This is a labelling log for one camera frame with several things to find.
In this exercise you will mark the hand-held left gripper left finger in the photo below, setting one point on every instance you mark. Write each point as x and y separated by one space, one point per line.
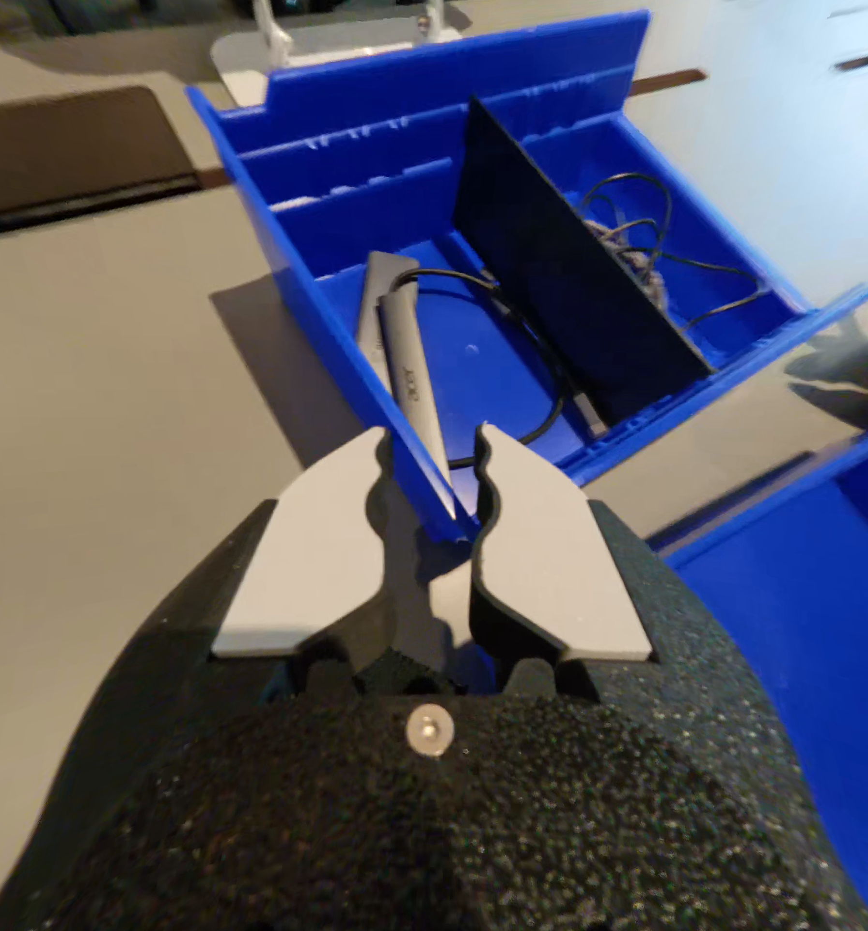
310 582

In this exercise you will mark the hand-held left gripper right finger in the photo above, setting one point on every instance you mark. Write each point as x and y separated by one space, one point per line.
557 582

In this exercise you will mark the grey usb hub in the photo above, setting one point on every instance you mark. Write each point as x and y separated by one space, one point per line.
412 378
375 305

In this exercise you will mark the black bin divider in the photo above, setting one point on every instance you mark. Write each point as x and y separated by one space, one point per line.
564 276

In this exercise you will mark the blue plastic bin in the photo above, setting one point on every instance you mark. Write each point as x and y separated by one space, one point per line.
804 654
317 233

